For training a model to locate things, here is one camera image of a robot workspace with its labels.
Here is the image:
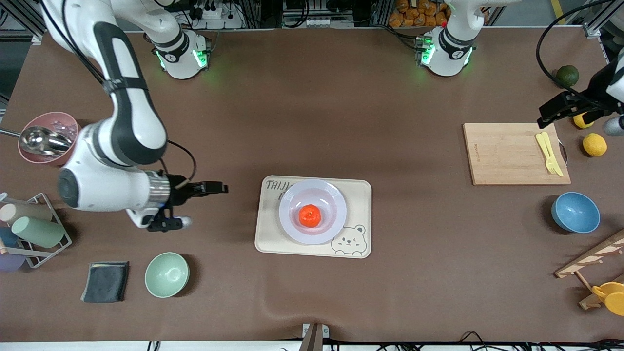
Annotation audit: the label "grey wire cup rack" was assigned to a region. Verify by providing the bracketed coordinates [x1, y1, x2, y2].
[0, 193, 73, 269]

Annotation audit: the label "shiny metal scoop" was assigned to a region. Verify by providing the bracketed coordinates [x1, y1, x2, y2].
[0, 126, 74, 156]

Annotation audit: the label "clear ice cubes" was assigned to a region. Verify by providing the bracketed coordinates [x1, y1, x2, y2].
[46, 116, 78, 139]

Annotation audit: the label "mint green bowl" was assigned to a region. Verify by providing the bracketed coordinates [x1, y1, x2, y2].
[145, 252, 190, 298]

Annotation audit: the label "wooden drying rack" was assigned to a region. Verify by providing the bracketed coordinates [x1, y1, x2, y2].
[555, 229, 624, 310]

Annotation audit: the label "cream bear print tray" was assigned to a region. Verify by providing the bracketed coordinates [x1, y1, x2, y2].
[254, 175, 372, 259]

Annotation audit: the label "pink bowl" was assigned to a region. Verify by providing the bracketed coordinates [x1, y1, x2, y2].
[18, 112, 81, 166]

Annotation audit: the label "wooden cutting board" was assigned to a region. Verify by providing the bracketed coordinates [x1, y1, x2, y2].
[462, 122, 572, 186]

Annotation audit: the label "folded dark grey cloth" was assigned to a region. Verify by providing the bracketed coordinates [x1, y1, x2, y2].
[80, 262, 130, 304]

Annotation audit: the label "pale lavender round plate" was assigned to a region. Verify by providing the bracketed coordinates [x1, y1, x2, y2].
[279, 179, 347, 245]

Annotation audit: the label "yellow plastic fork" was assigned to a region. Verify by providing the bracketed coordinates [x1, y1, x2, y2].
[535, 133, 558, 175]

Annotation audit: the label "white power strip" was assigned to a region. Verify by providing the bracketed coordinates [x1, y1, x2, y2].
[195, 0, 244, 30]

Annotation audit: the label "yellow plastic knife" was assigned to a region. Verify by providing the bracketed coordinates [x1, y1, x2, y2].
[541, 132, 564, 177]

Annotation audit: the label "sage green cup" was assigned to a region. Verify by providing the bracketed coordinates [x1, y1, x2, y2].
[11, 216, 65, 248]

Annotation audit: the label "beige cup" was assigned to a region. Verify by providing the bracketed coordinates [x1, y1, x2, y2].
[0, 202, 53, 225]

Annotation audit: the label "dark green avocado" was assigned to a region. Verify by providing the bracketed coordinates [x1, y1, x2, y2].
[556, 65, 580, 88]

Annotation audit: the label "bag of orange fruits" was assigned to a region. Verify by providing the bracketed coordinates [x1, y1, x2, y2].
[389, 0, 451, 27]

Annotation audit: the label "yellow mug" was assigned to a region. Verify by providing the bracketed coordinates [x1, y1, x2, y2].
[592, 282, 624, 316]

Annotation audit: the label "orange mandarin fruit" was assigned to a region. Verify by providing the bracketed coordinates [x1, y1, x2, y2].
[298, 205, 322, 228]

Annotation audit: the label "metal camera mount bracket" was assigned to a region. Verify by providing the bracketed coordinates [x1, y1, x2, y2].
[300, 323, 330, 351]

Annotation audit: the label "purple cup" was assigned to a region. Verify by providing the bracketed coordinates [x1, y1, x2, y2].
[0, 253, 26, 272]

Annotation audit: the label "blue bowl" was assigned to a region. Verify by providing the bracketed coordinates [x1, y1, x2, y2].
[551, 192, 601, 234]

